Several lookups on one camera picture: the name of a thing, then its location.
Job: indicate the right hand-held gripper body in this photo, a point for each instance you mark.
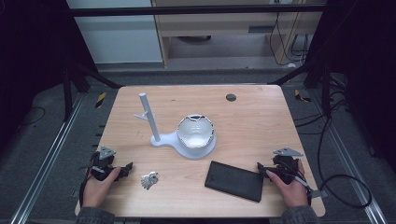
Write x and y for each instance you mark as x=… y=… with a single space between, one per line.
x=285 y=166

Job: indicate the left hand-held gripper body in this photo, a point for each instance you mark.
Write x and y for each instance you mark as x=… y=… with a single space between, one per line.
x=99 y=165

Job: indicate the black leather wallet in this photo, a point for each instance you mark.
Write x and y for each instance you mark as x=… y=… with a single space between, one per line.
x=234 y=185

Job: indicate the white bowl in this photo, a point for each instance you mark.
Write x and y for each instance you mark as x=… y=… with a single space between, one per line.
x=195 y=133

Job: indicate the person's left hand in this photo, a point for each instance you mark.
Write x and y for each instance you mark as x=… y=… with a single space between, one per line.
x=96 y=192

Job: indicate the white hook stand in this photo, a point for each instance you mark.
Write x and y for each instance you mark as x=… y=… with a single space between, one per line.
x=153 y=124

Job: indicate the yellow black striped tape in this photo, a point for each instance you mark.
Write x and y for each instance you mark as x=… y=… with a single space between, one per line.
x=100 y=100
x=301 y=96

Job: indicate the black metal stand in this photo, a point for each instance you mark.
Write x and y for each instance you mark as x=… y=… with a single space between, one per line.
x=67 y=93
x=325 y=90

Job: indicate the white cabinet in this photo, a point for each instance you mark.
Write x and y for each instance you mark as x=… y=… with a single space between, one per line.
x=118 y=37

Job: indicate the black curtain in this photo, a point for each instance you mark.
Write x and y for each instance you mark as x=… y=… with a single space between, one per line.
x=28 y=56
x=370 y=62

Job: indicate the light wooden desk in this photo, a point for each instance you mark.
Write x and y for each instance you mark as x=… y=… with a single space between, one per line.
x=218 y=23

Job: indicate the aluminium floor rail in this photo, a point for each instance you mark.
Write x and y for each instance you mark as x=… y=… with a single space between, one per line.
x=351 y=165
x=46 y=158

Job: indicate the black horizontal frame bar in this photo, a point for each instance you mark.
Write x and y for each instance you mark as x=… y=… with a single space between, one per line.
x=186 y=11

